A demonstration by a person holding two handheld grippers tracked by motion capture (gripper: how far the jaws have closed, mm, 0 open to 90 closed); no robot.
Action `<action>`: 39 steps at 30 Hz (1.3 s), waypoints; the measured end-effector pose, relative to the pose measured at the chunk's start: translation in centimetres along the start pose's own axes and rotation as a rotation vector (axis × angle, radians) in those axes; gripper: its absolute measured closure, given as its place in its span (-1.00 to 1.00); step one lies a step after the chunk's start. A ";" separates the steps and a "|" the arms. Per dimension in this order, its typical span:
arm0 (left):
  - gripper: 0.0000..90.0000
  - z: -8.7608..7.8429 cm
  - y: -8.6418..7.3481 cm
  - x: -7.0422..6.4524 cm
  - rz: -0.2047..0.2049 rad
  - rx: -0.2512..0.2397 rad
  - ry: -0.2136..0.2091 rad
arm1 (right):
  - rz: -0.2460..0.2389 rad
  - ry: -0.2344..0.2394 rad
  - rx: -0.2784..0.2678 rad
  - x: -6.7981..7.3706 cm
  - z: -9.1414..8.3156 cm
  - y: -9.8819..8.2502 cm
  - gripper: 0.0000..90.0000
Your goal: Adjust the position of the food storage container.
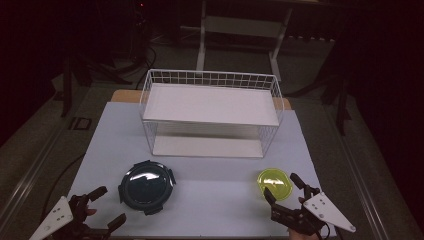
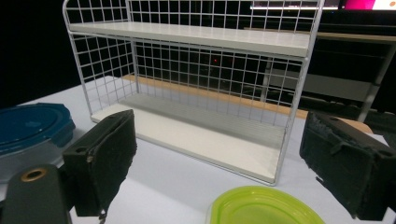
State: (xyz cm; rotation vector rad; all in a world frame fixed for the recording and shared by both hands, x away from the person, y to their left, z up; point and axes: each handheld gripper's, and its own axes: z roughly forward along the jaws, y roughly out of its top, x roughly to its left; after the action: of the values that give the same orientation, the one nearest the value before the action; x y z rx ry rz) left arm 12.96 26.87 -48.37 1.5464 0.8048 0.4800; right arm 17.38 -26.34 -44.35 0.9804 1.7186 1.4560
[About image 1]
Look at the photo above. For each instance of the white metal stand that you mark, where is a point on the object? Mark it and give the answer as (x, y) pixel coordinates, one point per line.
(201, 50)

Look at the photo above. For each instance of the pale grey table mat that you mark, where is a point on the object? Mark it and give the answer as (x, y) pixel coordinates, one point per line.
(213, 200)

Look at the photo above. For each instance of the person's left hand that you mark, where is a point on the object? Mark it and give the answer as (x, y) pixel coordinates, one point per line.
(90, 211)

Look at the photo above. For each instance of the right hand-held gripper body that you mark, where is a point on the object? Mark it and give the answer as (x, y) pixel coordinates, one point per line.
(325, 208)

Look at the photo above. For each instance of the dark stand leg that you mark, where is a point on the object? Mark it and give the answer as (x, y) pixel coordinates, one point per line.
(66, 93)
(341, 110)

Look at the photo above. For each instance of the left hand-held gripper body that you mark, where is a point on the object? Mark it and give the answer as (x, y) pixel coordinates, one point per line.
(56, 213)

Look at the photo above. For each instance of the dark teal round lidded container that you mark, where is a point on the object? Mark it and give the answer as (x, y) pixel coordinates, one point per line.
(146, 186)

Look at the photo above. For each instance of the yellow-green small container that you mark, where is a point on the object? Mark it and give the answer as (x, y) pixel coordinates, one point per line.
(275, 181)

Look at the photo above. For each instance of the person's right hand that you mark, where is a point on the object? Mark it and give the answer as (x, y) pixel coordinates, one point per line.
(301, 237)

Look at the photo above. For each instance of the black floor socket box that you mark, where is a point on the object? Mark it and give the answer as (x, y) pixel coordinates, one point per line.
(80, 123)

